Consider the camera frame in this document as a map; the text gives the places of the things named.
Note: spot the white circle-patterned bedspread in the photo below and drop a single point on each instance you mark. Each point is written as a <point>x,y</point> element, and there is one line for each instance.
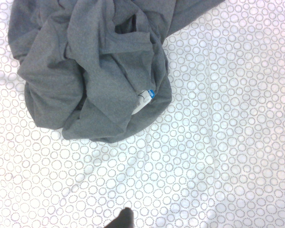
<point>216,118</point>

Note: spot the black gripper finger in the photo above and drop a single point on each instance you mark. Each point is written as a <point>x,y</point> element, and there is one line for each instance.
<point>123,219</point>

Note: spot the grey cotton t-shirt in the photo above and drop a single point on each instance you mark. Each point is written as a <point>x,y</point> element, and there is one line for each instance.
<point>85,71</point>

